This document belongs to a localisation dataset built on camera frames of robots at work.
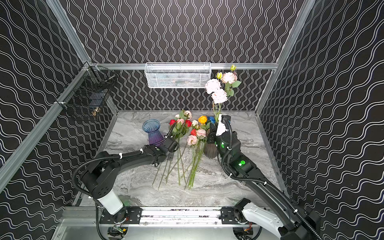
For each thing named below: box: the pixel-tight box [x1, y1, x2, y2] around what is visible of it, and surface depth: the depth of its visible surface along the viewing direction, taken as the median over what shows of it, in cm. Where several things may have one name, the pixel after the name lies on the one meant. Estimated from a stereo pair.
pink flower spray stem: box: [205, 64, 242, 121], surface depth 73 cm
